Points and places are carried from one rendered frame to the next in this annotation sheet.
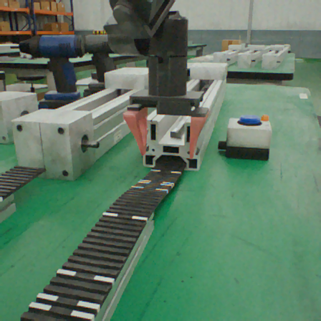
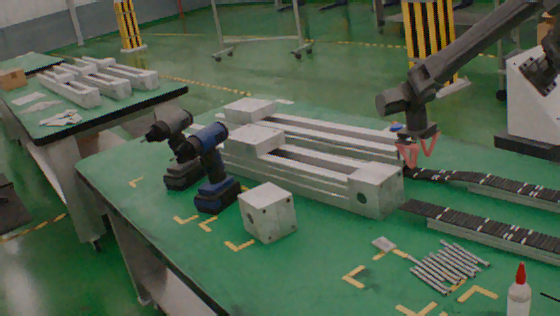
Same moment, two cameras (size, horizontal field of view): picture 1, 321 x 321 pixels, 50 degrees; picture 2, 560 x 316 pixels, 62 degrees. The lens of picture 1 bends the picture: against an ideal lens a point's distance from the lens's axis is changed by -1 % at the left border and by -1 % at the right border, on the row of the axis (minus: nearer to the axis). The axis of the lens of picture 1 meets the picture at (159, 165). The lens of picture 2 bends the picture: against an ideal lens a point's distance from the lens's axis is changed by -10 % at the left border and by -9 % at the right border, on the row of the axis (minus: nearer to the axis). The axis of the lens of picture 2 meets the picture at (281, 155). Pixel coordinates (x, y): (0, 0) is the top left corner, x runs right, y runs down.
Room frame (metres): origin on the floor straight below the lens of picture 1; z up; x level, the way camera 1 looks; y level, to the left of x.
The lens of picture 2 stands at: (0.06, 1.15, 1.40)
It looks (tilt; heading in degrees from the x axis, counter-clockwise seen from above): 22 degrees down; 308
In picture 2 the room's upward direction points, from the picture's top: 11 degrees counter-clockwise
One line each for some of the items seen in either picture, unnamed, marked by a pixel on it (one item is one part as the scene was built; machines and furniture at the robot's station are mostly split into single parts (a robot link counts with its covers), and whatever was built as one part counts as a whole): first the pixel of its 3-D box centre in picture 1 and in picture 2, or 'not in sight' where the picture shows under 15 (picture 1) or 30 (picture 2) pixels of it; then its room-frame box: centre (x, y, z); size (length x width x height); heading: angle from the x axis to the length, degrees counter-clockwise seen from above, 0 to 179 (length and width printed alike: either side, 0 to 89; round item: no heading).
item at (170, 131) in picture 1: (199, 102); (302, 136); (0.95, -0.11, 0.82); 0.80 x 0.10 x 0.09; 167
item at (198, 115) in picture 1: (183, 128); (423, 142); (0.51, -0.04, 0.86); 0.07 x 0.07 x 0.09; 76
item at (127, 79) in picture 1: (133, 82); (254, 143); (1.00, 0.07, 0.87); 0.16 x 0.11 x 0.07; 167
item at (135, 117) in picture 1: (151, 127); (413, 149); (0.53, 0.01, 0.86); 0.07 x 0.07 x 0.09; 76
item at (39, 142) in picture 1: (62, 143); (379, 187); (0.56, 0.16, 0.83); 0.12 x 0.09 x 0.10; 77
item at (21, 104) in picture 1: (12, 117); (271, 210); (0.76, 0.33, 0.83); 0.11 x 0.10 x 0.10; 66
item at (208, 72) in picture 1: (209, 74); (249, 113); (1.20, -0.17, 0.87); 0.16 x 0.11 x 0.07; 167
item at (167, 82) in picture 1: (167, 81); (416, 120); (0.52, -0.01, 0.94); 0.10 x 0.07 x 0.07; 76
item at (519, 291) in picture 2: not in sight; (519, 292); (0.16, 0.47, 0.84); 0.04 x 0.04 x 0.12
